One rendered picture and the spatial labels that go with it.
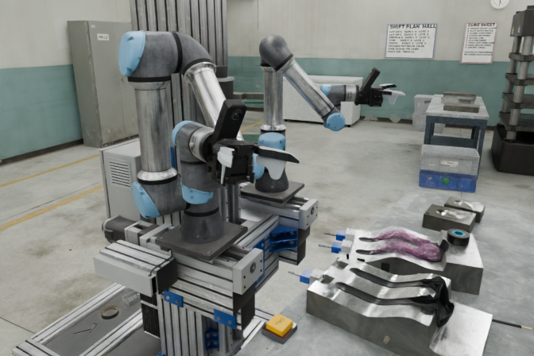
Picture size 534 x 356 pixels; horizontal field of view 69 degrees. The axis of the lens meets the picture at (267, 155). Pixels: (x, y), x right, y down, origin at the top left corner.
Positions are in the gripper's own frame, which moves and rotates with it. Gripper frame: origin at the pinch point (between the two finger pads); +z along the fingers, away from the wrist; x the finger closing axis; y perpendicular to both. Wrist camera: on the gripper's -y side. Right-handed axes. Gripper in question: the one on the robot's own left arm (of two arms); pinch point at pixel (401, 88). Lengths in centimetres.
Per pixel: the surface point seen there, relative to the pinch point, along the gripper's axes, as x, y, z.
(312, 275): 60, 53, -40
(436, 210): 5, 59, 23
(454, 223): 17, 58, 27
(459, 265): 59, 47, 11
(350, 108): -574, 187, 73
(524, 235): 16, 64, 60
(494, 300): 65, 57, 22
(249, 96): -387, 112, -106
